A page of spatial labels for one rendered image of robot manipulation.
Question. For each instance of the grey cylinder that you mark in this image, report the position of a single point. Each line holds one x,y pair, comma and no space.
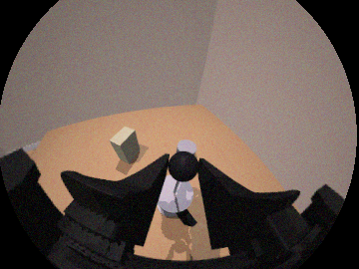
185,145

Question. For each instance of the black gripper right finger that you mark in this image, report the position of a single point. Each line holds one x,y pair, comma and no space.
230,208

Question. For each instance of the coffee press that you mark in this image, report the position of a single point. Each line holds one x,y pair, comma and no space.
177,194

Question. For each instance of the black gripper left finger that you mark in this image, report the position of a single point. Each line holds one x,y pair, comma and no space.
132,199

